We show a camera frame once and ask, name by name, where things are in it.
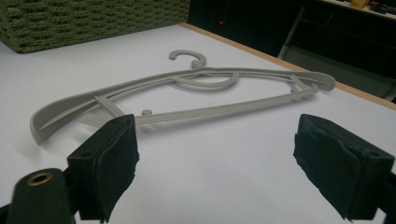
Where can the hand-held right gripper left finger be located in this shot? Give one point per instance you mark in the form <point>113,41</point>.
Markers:
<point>106,165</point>

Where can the yellow object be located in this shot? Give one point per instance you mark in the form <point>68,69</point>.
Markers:
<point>359,3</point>

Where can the green woven basket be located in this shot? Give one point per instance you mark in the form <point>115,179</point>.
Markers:
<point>90,21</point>

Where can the grey plastic clothes hanger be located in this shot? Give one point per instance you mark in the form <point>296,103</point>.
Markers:
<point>199,114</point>

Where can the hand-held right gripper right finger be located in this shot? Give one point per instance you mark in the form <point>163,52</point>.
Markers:
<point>339,165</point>

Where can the grey metal stand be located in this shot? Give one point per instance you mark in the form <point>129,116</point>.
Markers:
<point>336,62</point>

